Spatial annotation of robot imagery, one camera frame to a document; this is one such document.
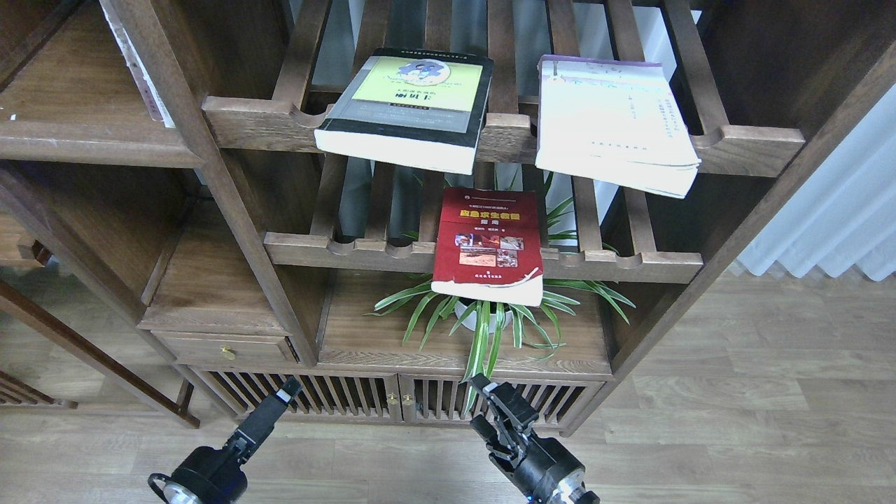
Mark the white book in shelf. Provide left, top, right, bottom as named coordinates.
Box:
left=100, top=1, right=176, bottom=128

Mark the green and black book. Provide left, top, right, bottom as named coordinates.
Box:
left=314, top=48, right=494, bottom=175

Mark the dark wooden bookshelf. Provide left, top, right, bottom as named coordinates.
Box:
left=2, top=1, right=894, bottom=436

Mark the white curtain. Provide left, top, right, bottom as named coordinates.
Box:
left=736, top=89, right=895, bottom=281

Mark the white and purple book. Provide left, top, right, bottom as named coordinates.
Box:
left=535, top=55, right=701, bottom=198

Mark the brass drawer knob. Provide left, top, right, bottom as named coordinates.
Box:
left=220, top=346, right=237, bottom=361

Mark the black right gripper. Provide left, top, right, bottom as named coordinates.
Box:
left=470, top=374, right=601, bottom=503

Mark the red book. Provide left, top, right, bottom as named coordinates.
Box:
left=431, top=186, right=544, bottom=307

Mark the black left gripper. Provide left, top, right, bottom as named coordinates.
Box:
left=148, top=377, right=303, bottom=503

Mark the green spider plant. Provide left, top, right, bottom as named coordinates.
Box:
left=368, top=171, right=636, bottom=415

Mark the dark wooden furniture at left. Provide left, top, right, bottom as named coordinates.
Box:
left=0, top=210, right=202, bottom=429

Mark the white plant pot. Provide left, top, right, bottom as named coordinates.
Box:
left=454, top=299, right=513, bottom=334

